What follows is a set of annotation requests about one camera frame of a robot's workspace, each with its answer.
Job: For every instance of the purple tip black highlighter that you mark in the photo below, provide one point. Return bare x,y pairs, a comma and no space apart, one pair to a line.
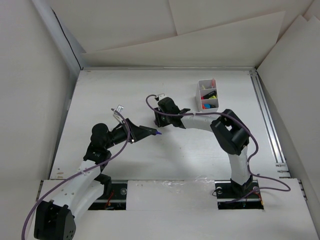
151,131

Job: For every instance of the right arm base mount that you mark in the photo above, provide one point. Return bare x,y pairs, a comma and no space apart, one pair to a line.
224,194

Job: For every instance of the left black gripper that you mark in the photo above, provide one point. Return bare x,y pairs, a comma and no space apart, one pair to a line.
136,134

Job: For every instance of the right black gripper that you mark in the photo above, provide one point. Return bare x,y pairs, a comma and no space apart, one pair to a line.
159,122

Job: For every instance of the yellow cap black highlighter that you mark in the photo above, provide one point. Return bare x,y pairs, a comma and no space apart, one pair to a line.
213,97

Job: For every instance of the pink cap black highlighter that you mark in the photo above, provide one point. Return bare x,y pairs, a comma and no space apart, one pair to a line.
207,96

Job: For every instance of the white compartment pen holder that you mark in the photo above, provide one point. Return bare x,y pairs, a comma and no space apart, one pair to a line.
199,93

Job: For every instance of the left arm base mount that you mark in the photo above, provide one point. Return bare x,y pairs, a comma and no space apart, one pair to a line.
114,197

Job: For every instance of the aluminium rail right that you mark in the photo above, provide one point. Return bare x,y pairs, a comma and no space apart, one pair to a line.
274,142

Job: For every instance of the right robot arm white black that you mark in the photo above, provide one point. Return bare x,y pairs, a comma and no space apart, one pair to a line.
229,131

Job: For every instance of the blue tip black highlighter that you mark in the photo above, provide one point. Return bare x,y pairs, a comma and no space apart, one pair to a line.
211,106

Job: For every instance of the blue highlighter cap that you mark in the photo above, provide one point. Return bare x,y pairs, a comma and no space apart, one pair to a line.
207,106

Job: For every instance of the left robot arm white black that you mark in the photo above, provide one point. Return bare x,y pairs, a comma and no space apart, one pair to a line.
57,219

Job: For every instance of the pink clear pen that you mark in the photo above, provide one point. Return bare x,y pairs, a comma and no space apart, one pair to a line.
213,83

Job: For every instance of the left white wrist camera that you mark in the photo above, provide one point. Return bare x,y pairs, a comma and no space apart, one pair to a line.
117,112

